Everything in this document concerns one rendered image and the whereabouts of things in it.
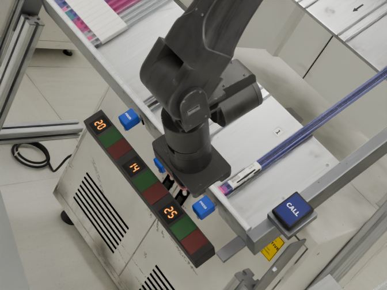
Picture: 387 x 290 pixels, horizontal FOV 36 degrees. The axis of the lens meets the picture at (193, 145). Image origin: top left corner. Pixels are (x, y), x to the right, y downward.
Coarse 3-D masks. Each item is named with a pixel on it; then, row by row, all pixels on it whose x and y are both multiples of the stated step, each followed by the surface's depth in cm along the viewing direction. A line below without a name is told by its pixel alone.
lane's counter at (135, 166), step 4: (136, 156) 105; (132, 160) 104; (136, 160) 104; (140, 160) 104; (124, 164) 104; (128, 164) 104; (132, 164) 104; (136, 164) 104; (140, 164) 104; (124, 168) 104; (128, 168) 104; (132, 168) 103; (136, 168) 103; (140, 168) 103; (144, 168) 103; (128, 172) 103; (132, 172) 103; (136, 172) 103; (132, 176) 103
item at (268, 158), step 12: (384, 72) 106; (372, 84) 105; (348, 96) 104; (360, 96) 104; (336, 108) 103; (312, 120) 102; (324, 120) 102; (300, 132) 101; (288, 144) 100; (264, 156) 99; (276, 156) 100; (228, 192) 97
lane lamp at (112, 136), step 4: (112, 128) 108; (108, 132) 107; (112, 132) 107; (116, 132) 107; (100, 136) 107; (104, 136) 107; (108, 136) 107; (112, 136) 107; (116, 136) 107; (120, 136) 107; (100, 140) 107; (104, 140) 107; (108, 140) 107; (112, 140) 107; (116, 140) 106; (104, 144) 106; (108, 144) 106; (112, 144) 106
